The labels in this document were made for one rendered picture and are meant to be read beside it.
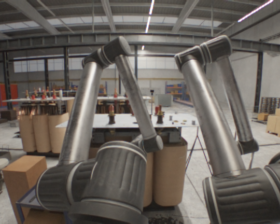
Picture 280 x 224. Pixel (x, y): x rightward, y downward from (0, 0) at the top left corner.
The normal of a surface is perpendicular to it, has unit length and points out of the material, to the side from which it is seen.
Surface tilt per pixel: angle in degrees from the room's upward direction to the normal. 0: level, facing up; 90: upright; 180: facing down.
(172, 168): 90
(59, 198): 82
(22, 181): 90
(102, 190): 31
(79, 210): 37
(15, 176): 90
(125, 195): 45
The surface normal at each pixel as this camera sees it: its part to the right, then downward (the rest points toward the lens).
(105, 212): 0.11, -0.76
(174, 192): 0.04, 0.16
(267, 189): -0.47, -0.62
